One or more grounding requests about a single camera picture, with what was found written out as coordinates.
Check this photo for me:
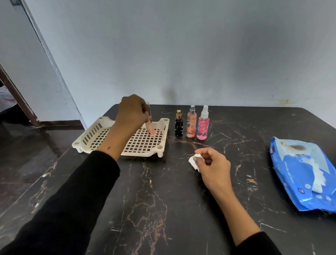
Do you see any person's left hand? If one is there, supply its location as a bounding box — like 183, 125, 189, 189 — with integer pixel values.
114, 94, 152, 137

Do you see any person's right hand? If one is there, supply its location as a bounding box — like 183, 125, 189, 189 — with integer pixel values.
194, 147, 232, 195

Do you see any white wet wipe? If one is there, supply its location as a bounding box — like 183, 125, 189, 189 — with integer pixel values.
188, 154, 205, 173

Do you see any peach spray bottle clear cap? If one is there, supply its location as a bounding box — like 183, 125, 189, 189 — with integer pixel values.
145, 102, 157, 136

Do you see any person's right forearm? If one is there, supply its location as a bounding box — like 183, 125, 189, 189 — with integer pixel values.
212, 188, 282, 255

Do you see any person's left forearm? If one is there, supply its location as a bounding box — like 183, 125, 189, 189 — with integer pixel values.
0, 126, 135, 255

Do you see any cream plastic lattice tray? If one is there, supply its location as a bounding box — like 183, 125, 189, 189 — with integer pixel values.
72, 116, 170, 158

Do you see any pink spray bottle white nozzle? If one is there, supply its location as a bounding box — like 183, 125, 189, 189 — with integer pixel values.
197, 105, 210, 140

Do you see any orange spray bottle silver cap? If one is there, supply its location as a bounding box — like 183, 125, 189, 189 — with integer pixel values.
186, 105, 197, 138

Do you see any black perfume bottle gold cap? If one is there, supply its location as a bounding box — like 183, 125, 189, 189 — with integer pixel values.
175, 110, 183, 137

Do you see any blue wet wipes packet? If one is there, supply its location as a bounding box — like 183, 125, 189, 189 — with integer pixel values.
269, 137, 336, 213

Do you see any white cloth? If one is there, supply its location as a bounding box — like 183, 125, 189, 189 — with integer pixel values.
0, 86, 18, 112

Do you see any brown wooden door frame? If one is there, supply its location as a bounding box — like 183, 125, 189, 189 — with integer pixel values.
0, 63, 40, 128

